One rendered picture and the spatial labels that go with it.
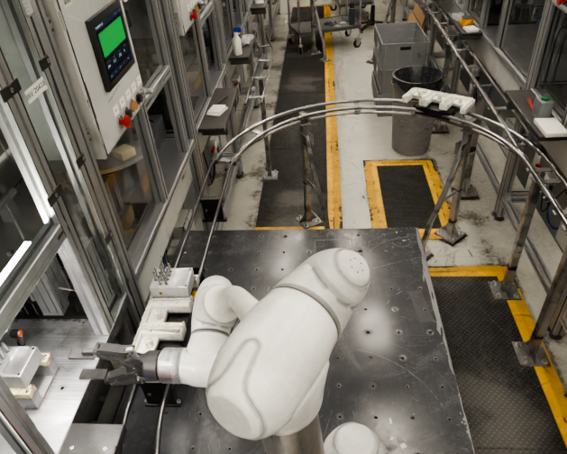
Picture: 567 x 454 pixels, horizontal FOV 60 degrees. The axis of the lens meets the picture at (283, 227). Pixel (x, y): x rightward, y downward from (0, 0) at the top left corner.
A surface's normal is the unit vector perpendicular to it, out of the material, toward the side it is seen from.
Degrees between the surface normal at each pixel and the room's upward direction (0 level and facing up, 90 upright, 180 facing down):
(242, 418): 86
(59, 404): 0
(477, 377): 0
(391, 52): 91
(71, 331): 0
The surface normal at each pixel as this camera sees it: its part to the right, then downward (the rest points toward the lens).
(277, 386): 0.42, -0.15
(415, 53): -0.04, 0.63
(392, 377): -0.07, -0.79
